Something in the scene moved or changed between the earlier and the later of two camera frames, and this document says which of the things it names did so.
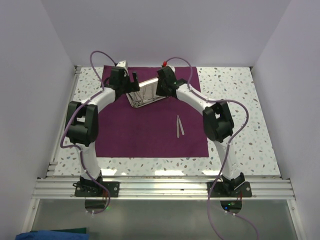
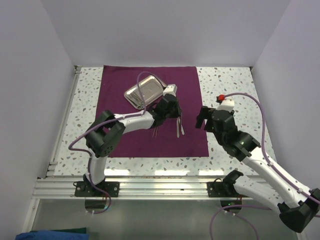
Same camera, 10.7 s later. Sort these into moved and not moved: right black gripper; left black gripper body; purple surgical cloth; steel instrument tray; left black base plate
Moved: left black gripper body; right black gripper
Not moved: left black base plate; purple surgical cloth; steel instrument tray
